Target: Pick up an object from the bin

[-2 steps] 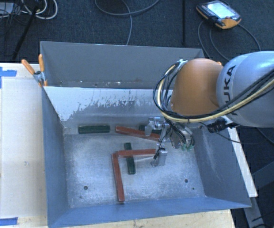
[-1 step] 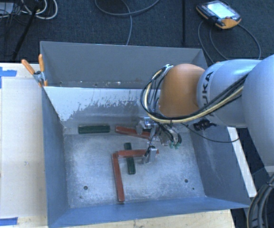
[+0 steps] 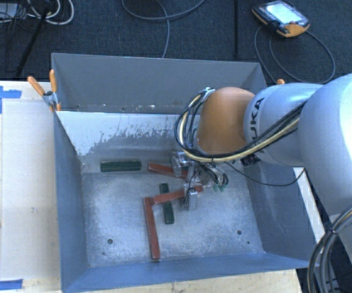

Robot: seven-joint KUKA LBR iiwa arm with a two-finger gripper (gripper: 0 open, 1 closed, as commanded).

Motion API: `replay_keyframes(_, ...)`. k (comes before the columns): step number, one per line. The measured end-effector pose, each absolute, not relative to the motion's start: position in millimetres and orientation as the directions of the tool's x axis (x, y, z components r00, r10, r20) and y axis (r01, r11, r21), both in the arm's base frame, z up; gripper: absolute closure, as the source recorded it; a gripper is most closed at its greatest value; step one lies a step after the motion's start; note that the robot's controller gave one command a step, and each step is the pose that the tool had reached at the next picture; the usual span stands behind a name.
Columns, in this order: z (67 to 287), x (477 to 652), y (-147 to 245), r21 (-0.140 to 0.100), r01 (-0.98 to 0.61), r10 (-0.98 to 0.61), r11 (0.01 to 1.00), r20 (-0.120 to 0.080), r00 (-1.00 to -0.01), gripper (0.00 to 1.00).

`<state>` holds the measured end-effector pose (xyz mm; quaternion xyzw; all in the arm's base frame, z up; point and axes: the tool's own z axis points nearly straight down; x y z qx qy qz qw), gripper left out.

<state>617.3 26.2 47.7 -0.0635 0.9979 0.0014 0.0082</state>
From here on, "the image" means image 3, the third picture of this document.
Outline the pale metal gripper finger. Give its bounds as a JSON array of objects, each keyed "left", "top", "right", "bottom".
[
  {"left": 180, "top": 189, "right": 199, "bottom": 212},
  {"left": 170, "top": 151, "right": 193, "bottom": 177}
]

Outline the red-brown flat block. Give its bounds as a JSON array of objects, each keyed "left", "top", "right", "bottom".
[
  {"left": 147, "top": 162, "right": 189, "bottom": 179},
  {"left": 150, "top": 184, "right": 205, "bottom": 208},
  {"left": 142, "top": 196, "right": 162, "bottom": 261}
]

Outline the dark green flat block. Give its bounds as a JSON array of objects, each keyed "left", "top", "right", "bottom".
[
  {"left": 158, "top": 183, "right": 175, "bottom": 225},
  {"left": 100, "top": 160, "right": 142, "bottom": 173}
]

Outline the grey metal bin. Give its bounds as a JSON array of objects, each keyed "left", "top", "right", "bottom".
[{"left": 50, "top": 52, "right": 318, "bottom": 293}]

